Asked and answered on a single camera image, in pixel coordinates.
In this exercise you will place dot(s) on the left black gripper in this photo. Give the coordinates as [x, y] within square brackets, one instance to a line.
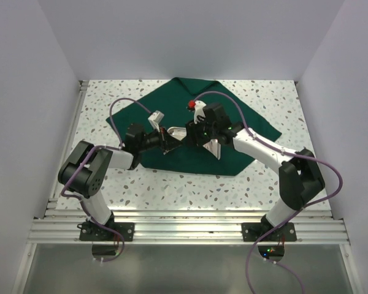
[170, 142]

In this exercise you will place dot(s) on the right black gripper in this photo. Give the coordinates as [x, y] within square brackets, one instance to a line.
[192, 132]

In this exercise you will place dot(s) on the stainless steel tray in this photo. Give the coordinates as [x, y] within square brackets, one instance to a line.
[212, 146]

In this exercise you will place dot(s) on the green surgical cloth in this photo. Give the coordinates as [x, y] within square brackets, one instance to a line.
[171, 99]

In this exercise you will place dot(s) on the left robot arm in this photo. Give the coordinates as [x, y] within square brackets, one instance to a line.
[84, 171]

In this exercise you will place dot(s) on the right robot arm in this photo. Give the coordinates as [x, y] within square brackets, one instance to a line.
[299, 176]

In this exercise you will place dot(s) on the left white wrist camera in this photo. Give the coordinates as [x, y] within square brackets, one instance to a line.
[155, 118]

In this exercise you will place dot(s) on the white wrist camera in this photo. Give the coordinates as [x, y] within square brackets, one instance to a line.
[155, 118]
[197, 107]

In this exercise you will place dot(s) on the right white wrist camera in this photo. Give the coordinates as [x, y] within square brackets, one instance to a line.
[197, 107]

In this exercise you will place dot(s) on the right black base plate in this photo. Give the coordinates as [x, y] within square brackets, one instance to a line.
[256, 231]

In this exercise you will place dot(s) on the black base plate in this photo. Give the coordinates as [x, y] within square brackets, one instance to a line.
[256, 231]
[114, 231]

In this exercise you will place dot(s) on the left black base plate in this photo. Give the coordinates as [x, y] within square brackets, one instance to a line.
[114, 231]

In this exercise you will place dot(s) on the aluminium left side rail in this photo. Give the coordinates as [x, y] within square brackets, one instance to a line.
[69, 139]

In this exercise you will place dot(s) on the aluminium front rail frame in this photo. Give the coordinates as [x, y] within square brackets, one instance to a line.
[187, 227]

